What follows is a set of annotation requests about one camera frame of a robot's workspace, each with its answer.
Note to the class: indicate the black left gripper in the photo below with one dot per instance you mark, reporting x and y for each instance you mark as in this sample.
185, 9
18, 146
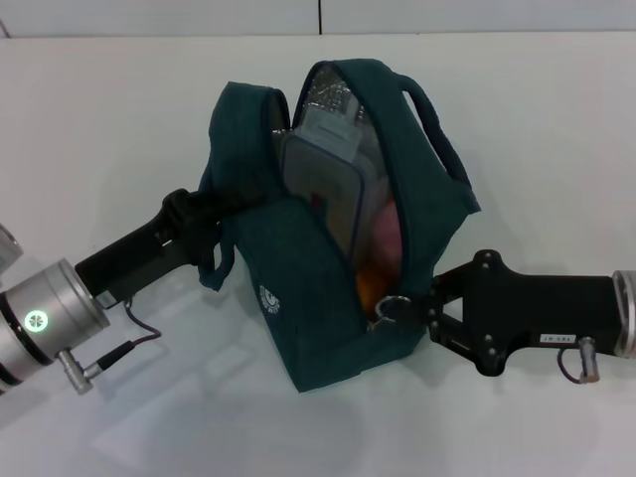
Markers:
139, 248

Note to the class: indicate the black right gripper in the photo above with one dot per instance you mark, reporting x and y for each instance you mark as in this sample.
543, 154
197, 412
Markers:
536, 318

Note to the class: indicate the pink toy peach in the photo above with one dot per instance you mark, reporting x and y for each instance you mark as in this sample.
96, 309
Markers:
387, 233

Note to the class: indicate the clear plastic food container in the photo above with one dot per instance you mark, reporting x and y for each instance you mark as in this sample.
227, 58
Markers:
323, 189

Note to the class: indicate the yellow banana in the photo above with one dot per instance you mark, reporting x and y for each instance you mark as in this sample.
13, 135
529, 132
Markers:
372, 288

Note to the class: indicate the dark teal fabric lunch bag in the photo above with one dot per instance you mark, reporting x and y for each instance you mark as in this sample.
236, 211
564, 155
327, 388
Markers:
298, 298

